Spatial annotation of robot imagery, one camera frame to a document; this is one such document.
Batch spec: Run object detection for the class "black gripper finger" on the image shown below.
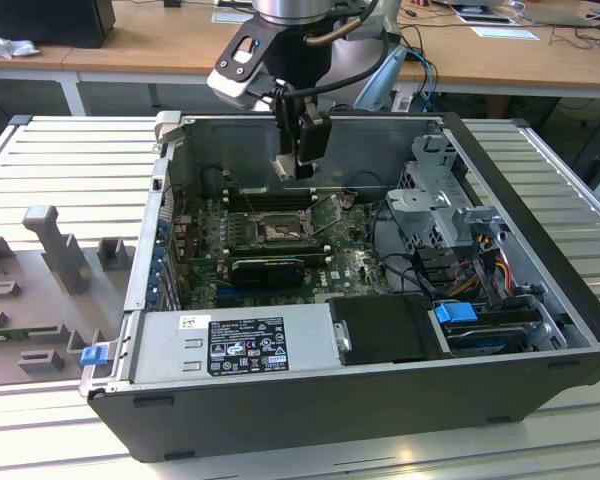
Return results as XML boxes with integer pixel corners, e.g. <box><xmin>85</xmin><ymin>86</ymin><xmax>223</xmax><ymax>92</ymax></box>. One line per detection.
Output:
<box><xmin>277</xmin><ymin>127</ymin><xmax>315</xmax><ymax>180</ymax></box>

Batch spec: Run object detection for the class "silver CPU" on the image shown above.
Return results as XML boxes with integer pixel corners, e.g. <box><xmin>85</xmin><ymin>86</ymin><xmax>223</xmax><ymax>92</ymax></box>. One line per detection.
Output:
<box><xmin>269</xmin><ymin>153</ymin><xmax>301</xmax><ymax>182</ymax></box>

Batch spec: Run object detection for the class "wire locking lever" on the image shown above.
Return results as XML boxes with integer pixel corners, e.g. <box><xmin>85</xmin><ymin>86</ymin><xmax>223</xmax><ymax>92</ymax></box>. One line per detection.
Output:
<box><xmin>243</xmin><ymin>192</ymin><xmax>261</xmax><ymax>224</ymax></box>

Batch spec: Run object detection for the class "metal socket cover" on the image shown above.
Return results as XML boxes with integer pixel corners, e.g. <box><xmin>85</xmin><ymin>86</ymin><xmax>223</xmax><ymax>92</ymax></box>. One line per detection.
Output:
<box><xmin>307</xmin><ymin>193</ymin><xmax>350</xmax><ymax>237</ymax></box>

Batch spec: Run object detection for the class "blue expansion slot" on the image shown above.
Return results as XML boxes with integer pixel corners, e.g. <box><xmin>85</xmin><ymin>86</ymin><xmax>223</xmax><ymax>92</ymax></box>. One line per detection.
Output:
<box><xmin>213</xmin><ymin>283</ymin><xmax>301</xmax><ymax>296</ymax></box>

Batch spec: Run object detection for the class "white paper sheet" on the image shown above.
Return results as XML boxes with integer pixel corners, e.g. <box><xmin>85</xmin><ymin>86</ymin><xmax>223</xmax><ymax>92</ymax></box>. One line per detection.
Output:
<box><xmin>211</xmin><ymin>10</ymin><xmax>255</xmax><ymax>25</ymax></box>

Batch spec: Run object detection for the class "pale blue teach pendant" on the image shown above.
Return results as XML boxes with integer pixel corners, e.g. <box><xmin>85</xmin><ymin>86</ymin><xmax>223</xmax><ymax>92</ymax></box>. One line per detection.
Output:
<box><xmin>352</xmin><ymin>44</ymin><xmax>411</xmax><ymax>111</ymax></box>

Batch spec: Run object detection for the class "beige case latch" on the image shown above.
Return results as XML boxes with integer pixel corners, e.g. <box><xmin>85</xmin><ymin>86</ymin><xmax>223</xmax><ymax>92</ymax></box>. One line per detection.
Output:
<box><xmin>153</xmin><ymin>110</ymin><xmax>184</xmax><ymax>151</ymax></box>

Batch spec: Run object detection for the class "wooden desk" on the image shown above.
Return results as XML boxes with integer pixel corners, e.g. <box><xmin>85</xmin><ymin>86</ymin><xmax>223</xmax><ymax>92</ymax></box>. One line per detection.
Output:
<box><xmin>0</xmin><ymin>0</ymin><xmax>600</xmax><ymax>119</ymax></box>

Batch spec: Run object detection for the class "black graphics card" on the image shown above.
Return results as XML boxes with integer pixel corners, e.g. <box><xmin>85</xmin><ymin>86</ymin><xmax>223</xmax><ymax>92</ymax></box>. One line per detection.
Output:
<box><xmin>229</xmin><ymin>257</ymin><xmax>305</xmax><ymax>290</ymax></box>

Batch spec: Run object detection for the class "green motherboard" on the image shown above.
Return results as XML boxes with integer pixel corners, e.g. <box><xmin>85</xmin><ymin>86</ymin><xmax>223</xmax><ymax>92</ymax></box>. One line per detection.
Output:
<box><xmin>172</xmin><ymin>192</ymin><xmax>396</xmax><ymax>311</ymax></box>

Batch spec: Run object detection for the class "metal drive cage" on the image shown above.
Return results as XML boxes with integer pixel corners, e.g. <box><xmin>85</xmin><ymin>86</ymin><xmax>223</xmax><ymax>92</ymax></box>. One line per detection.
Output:
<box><xmin>383</xmin><ymin>133</ymin><xmax>511</xmax><ymax>306</ymax></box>

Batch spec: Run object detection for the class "blue disk carrier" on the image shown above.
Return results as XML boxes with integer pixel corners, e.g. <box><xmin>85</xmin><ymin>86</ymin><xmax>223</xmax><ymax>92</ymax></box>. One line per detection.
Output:
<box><xmin>433</xmin><ymin>301</ymin><xmax>477</xmax><ymax>326</ymax></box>

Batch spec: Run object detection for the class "grey power supply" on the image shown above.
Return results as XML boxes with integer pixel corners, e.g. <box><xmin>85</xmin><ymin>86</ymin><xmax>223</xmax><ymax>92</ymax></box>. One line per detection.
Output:
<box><xmin>112</xmin><ymin>303</ymin><xmax>354</xmax><ymax>384</ymax></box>

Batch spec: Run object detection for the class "black box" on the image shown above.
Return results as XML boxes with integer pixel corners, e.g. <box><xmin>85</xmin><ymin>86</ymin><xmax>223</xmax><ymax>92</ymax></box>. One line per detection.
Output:
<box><xmin>0</xmin><ymin>0</ymin><xmax>117</xmax><ymax>50</ymax></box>

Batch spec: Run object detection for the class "black PC case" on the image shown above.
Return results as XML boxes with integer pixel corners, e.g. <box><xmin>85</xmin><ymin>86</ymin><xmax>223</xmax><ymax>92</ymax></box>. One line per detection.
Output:
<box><xmin>79</xmin><ymin>110</ymin><xmax>600</xmax><ymax>464</ymax></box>

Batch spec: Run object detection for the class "hard disk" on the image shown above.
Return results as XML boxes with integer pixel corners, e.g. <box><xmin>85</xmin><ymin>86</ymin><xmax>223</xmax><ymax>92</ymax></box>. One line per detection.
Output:
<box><xmin>442</xmin><ymin>322</ymin><xmax>529</xmax><ymax>357</ymax></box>

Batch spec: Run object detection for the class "blue latch tab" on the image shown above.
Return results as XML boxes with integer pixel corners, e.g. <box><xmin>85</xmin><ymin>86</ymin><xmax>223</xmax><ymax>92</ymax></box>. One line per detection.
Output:
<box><xmin>80</xmin><ymin>346</ymin><xmax>109</xmax><ymax>368</ymax></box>

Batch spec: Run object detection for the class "crumpled white paper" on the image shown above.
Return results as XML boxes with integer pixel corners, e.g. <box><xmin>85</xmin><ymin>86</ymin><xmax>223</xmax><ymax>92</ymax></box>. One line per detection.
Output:
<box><xmin>0</xmin><ymin>27</ymin><xmax>41</xmax><ymax>61</ymax></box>

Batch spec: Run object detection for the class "grey parts rack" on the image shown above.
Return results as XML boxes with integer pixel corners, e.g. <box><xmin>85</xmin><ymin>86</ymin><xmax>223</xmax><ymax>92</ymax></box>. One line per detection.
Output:
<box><xmin>0</xmin><ymin>203</ymin><xmax>144</xmax><ymax>389</ymax></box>

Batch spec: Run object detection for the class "green RAM stick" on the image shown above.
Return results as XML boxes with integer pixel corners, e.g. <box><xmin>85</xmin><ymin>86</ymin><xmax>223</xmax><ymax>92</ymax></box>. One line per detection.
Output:
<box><xmin>0</xmin><ymin>327</ymin><xmax>61</xmax><ymax>346</ymax></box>

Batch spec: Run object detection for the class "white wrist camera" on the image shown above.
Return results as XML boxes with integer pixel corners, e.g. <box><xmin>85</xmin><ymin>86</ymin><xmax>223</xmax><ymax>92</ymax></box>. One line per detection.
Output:
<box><xmin>206</xmin><ymin>24</ymin><xmax>276</xmax><ymax>112</ymax></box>

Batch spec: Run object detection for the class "thin black wire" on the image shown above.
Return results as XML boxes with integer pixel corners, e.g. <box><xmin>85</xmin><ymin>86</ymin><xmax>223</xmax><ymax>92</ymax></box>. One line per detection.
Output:
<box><xmin>352</xmin><ymin>170</ymin><xmax>389</xmax><ymax>191</ymax></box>

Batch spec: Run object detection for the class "thick black cable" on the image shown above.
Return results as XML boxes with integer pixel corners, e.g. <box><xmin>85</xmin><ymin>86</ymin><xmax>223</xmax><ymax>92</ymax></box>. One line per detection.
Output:
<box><xmin>368</xmin><ymin>197</ymin><xmax>434</xmax><ymax>301</ymax></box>

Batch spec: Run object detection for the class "blue cable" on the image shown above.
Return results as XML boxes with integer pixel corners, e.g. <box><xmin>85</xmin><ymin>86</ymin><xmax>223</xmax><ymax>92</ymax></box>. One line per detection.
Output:
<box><xmin>407</xmin><ymin>47</ymin><xmax>439</xmax><ymax>109</ymax></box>

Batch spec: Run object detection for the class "metal cage bracket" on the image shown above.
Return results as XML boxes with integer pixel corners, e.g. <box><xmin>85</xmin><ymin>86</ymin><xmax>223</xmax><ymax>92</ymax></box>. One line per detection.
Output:
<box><xmin>385</xmin><ymin>188</ymin><xmax>454</xmax><ymax>226</ymax></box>

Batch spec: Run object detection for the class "black plastic bay frame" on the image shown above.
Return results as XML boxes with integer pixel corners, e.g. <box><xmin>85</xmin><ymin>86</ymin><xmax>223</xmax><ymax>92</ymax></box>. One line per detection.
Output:
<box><xmin>412</xmin><ymin>247</ymin><xmax>461</xmax><ymax>296</ymax></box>

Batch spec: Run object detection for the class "yellow red wire bundle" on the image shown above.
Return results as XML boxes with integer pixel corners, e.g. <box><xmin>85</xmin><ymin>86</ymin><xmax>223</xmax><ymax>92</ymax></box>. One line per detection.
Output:
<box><xmin>452</xmin><ymin>252</ymin><xmax>511</xmax><ymax>301</ymax></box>

